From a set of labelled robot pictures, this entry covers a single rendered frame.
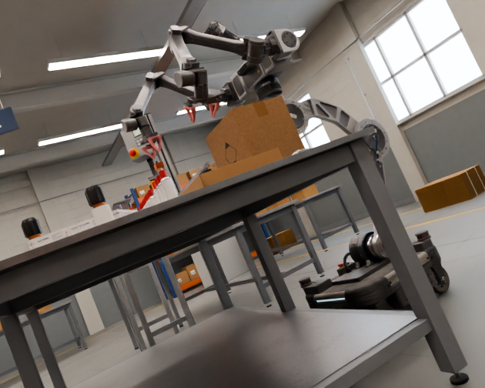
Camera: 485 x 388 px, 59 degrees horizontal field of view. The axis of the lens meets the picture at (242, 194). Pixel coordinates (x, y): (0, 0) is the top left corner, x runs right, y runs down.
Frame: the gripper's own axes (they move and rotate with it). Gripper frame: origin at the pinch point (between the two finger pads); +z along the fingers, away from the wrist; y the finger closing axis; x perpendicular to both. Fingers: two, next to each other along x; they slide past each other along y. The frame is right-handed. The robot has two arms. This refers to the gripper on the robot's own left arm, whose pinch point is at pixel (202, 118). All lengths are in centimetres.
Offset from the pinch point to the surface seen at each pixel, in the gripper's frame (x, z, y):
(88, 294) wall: -598, 540, -72
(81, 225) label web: -56, 61, 43
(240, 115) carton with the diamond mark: 21.4, -5.8, -2.9
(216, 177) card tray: 56, -4, 33
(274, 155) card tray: 58, -6, 14
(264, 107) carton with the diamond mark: 21.8, -6.8, -14.3
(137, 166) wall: -750, 364, -284
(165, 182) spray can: -13.6, 29.7, 13.5
